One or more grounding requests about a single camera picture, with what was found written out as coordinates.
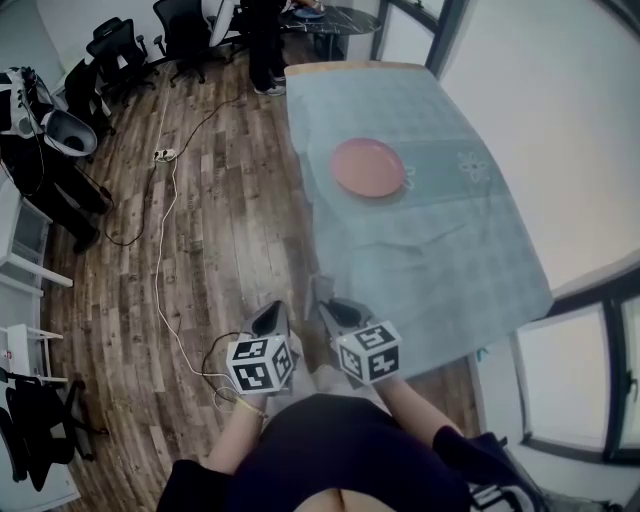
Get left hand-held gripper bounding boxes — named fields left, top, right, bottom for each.
left=225, top=299, right=302, bottom=398

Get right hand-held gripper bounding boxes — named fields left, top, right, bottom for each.
left=316, top=296, right=404, bottom=388

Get pink big plate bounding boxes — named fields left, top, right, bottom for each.
left=329, top=136, right=406, bottom=199

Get person's right forearm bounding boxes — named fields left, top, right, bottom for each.
left=380, top=373, right=465, bottom=437

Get person's left forearm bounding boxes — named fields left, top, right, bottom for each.
left=206, top=393, right=270, bottom=477

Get person's light grey trousers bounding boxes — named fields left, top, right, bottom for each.
left=289, top=344, right=392, bottom=407

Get person's dark navy shirt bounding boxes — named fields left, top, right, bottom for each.
left=157, top=392, right=547, bottom=512

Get teal checked tablecloth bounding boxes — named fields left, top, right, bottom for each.
left=283, top=66, right=556, bottom=380

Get black framed casement window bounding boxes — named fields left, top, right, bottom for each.
left=512, top=292, right=640, bottom=467
left=372, top=0, right=454, bottom=79

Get black office chair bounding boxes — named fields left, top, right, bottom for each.
left=63, top=58, right=117, bottom=137
left=152, top=0, right=212, bottom=89
left=85, top=17, right=157, bottom=109
left=0, top=368, right=109, bottom=494

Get white desk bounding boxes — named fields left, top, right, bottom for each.
left=0, top=379, right=82, bottom=512

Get white shelf unit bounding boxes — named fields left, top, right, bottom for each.
left=0, top=174, right=75, bottom=387

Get black marble round table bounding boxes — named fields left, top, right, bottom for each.
left=277, top=5, right=382, bottom=62

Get gold bracelet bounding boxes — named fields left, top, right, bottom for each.
left=234, top=399, right=270, bottom=422

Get black cable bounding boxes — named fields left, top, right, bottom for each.
left=201, top=331, right=252, bottom=384
left=169, top=94, right=254, bottom=154
left=99, top=164, right=180, bottom=247

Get white cable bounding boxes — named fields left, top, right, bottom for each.
left=154, top=85, right=237, bottom=401

